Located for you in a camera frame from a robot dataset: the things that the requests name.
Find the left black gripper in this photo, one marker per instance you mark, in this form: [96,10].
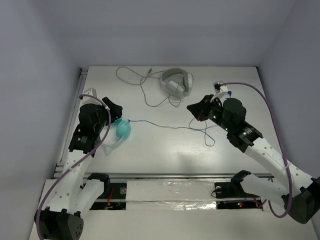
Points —
[110,110]

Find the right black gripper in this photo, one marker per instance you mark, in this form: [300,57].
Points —
[199,110]

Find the teal cat-ear headphones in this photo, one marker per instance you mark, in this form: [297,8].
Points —
[123,130]

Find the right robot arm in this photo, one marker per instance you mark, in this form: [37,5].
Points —
[294,190]

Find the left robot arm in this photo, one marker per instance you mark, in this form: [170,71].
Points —
[60,215]

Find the white grey headphones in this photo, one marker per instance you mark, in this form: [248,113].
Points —
[177,82]

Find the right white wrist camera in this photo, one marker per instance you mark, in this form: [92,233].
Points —
[220,90]

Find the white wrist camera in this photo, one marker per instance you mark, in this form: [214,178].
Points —
[220,90]
[89,96]

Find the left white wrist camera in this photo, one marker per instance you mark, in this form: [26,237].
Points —
[89,96]

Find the aluminium rail front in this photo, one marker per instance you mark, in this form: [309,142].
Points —
[169,176]

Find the aluminium rail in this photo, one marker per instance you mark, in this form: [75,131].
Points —
[83,72]
[169,176]

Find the aluminium rail left side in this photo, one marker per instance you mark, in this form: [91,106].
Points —
[83,72]

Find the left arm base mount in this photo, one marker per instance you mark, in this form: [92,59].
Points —
[113,196]

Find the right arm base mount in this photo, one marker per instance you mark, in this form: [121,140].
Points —
[233,189]

